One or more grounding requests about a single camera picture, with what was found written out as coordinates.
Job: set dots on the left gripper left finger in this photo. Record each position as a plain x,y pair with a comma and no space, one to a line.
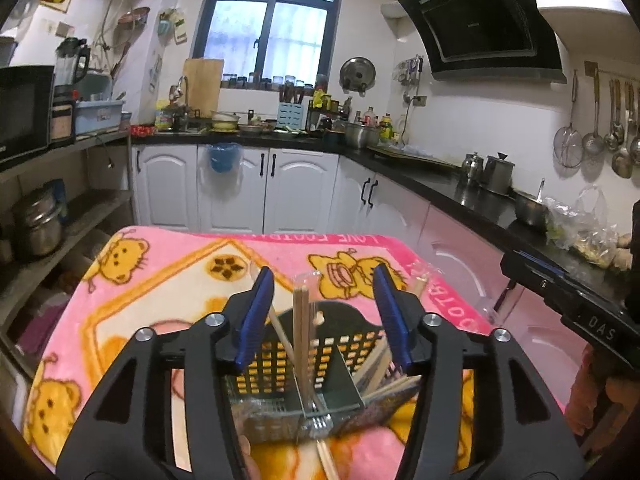
124,430

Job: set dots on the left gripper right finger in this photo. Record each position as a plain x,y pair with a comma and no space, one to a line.
483,410

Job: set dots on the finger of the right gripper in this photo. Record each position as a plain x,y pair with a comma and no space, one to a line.
540,266

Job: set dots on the chopsticks crossing diagonal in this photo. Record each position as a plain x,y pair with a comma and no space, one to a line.
397,385

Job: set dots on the chopsticks long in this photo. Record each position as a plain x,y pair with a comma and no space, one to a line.
305,298

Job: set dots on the person left hand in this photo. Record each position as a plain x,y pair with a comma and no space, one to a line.
250,465

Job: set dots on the steel bowl with spoon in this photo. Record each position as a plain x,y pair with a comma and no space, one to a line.
531,209

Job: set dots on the plastic bag of vegetables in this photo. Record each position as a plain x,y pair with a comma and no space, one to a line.
583,226

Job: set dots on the steel kettle pot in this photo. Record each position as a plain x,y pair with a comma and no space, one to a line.
497,174

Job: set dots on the small steel teapot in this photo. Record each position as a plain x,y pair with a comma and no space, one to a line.
472,167

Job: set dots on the hanging steel ladle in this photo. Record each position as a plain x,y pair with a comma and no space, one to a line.
592,143

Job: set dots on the pink cartoon blanket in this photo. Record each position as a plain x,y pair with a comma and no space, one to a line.
168,280

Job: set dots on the dark green utensil caddy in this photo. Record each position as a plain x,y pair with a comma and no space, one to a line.
274,403

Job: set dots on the stacked steel pots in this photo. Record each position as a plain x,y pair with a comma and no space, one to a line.
38,224

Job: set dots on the black range hood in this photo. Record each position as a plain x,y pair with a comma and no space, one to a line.
486,39

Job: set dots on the hanging steel pot lid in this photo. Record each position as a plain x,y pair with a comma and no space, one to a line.
357,75

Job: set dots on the blue knife block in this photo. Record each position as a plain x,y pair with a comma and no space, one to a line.
291,115

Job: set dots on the blue bag on cabinet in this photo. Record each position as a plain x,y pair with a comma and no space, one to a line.
224,157

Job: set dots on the light blue storage box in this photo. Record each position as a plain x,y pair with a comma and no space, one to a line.
97,116

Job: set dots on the black microwave oven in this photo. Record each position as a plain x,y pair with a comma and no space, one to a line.
26,100

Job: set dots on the dark framed window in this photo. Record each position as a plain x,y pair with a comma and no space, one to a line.
266,39

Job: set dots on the wooden cutting board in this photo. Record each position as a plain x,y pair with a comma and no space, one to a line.
204,78

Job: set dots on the blender with black lid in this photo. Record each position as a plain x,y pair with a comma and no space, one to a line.
72,57

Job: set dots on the hanging wire skimmer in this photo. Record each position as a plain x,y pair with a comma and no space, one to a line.
567,142

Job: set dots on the glass pot lid on wall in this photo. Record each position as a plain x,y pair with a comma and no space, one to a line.
21,14

